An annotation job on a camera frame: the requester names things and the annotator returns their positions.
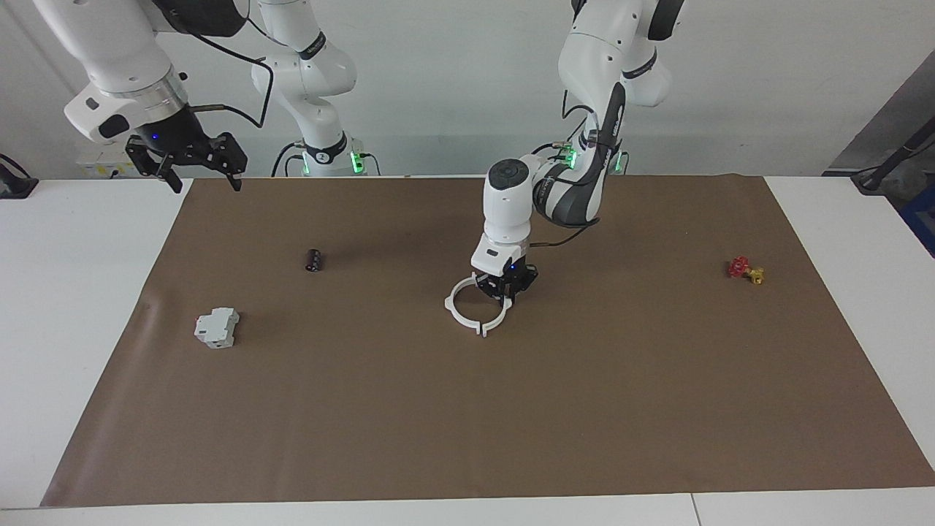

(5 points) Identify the white half-ring pipe clamp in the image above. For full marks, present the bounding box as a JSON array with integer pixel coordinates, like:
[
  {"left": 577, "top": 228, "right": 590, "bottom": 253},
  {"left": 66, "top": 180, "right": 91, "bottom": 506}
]
[
  {"left": 444, "top": 276, "right": 484, "bottom": 338},
  {"left": 467, "top": 276, "right": 511, "bottom": 337}
]

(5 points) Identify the brown paper mat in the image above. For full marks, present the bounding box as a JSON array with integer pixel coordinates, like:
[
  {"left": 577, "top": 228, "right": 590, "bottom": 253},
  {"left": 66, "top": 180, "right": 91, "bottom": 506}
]
[{"left": 40, "top": 175, "right": 935, "bottom": 508}]

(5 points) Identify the white circuit breaker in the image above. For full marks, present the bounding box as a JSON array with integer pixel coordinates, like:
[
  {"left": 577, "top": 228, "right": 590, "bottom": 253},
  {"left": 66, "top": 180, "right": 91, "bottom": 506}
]
[{"left": 194, "top": 308, "right": 240, "bottom": 349}]

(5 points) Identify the black stand pole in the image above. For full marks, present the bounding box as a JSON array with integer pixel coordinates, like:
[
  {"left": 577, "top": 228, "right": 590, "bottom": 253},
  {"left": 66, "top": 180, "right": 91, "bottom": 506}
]
[{"left": 851, "top": 117, "right": 935, "bottom": 194}]

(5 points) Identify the blue crate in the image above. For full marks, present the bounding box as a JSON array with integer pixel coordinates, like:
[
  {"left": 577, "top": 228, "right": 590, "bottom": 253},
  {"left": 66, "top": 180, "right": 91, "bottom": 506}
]
[{"left": 900, "top": 183, "right": 935, "bottom": 258}]

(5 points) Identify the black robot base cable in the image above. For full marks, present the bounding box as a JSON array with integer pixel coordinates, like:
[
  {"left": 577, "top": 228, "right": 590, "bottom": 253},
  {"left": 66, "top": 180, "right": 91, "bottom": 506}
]
[
  {"left": 272, "top": 141, "right": 305, "bottom": 178},
  {"left": 530, "top": 121, "right": 585, "bottom": 176}
]

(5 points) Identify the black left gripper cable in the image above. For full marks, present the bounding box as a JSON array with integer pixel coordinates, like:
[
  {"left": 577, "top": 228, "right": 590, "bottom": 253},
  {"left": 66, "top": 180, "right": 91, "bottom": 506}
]
[{"left": 527, "top": 88, "right": 622, "bottom": 249}]

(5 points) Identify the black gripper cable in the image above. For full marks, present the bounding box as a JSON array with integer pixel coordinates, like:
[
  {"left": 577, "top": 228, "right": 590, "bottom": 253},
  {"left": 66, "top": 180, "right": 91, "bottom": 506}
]
[
  {"left": 186, "top": 33, "right": 275, "bottom": 131},
  {"left": 527, "top": 88, "right": 622, "bottom": 249}
]

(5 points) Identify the white wall socket box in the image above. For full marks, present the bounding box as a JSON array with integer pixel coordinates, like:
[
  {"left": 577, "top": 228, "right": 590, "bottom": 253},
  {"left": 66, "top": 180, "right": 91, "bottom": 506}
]
[{"left": 76, "top": 141, "right": 158, "bottom": 178}]

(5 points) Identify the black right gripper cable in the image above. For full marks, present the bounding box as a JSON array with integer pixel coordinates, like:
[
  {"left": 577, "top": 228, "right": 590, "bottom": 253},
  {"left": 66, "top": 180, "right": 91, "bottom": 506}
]
[{"left": 186, "top": 33, "right": 275, "bottom": 131}]

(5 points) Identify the black clamp mount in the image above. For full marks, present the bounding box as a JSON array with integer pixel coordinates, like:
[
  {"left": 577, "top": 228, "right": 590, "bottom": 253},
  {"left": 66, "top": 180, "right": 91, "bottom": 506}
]
[{"left": 0, "top": 153, "right": 39, "bottom": 199}]

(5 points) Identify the red-handled yellow valve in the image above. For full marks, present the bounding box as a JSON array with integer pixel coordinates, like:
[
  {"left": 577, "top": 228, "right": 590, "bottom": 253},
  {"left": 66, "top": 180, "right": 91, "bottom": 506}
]
[{"left": 728, "top": 256, "right": 765, "bottom": 285}]

